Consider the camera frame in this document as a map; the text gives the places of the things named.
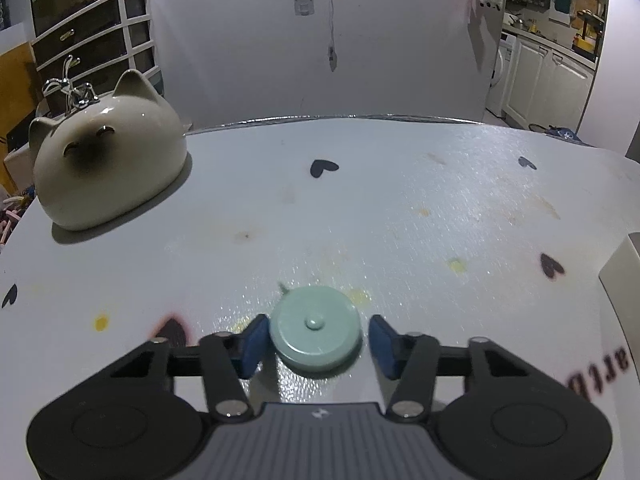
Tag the white washing machine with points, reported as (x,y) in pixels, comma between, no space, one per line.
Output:
(500,76)

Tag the dark drawer cabinet white frame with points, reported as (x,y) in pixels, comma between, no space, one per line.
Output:
(90,35)

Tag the white rectangular tray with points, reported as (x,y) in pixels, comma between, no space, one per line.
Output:
(624,280)

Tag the grey wall socket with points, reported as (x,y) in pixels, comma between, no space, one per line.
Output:
(304,6)

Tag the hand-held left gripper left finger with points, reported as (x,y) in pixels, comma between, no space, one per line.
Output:
(253,346)

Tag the white kitchen cabinets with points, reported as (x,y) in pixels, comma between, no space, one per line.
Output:
(547,82)

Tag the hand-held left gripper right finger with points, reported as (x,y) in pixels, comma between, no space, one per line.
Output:
(383,346)

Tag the silver metal ornament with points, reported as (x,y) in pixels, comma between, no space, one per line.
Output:
(70,91)

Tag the round green tape measure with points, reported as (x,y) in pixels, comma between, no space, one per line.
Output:
(315,327)

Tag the white cat-shaped ceramic ornament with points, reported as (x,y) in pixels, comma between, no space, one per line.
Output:
(107,157)

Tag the yellow-brown cardboard panel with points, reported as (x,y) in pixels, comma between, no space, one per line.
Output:
(17,92)

